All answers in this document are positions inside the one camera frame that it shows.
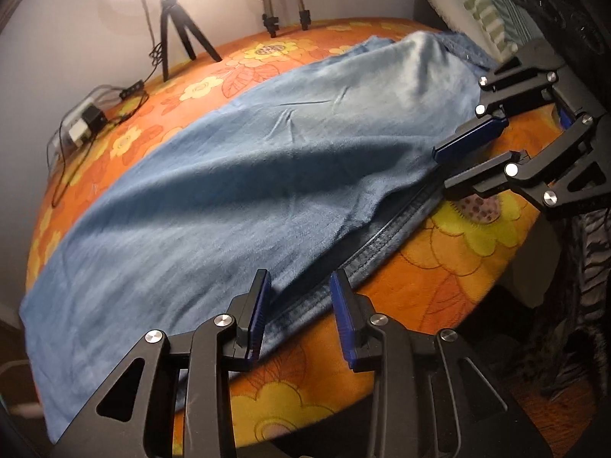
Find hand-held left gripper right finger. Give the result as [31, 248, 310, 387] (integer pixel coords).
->
[330, 268, 554, 458]

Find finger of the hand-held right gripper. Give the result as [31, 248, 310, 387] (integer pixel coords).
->
[432, 38, 600, 163]
[444, 113, 611, 223]

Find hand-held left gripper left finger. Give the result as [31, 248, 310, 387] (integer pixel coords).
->
[48, 268, 273, 458]

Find light blue denim pants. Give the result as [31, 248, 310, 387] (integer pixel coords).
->
[19, 31, 499, 444]

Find orange floral tablecloth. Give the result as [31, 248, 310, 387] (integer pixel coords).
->
[26, 18, 561, 458]

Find green striped white pillow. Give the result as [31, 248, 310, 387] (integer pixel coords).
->
[425, 0, 530, 55]

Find zebra striped clothing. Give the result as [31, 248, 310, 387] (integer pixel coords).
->
[520, 210, 611, 402]

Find tall silver tripod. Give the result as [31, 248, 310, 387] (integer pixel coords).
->
[260, 0, 311, 39]

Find black power adapter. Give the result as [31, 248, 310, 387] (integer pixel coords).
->
[79, 105, 108, 141]

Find white power strip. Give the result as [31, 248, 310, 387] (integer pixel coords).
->
[62, 98, 103, 148]

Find small black tripod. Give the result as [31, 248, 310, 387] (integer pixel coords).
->
[155, 0, 223, 82]

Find black power cable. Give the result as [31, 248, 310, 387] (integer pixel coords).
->
[45, 0, 165, 208]

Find black inline cable controller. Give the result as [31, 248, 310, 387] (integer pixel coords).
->
[119, 79, 146, 101]

